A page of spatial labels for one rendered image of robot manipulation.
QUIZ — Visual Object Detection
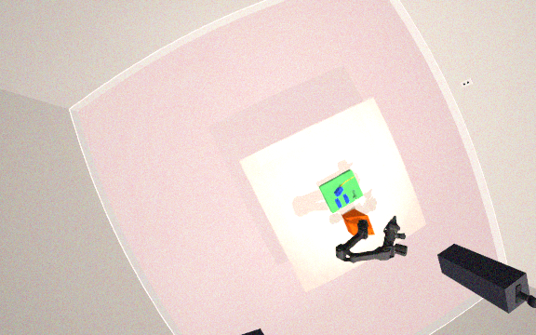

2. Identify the green flat platform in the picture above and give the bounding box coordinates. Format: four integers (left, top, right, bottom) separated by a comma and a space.
318, 169, 363, 213

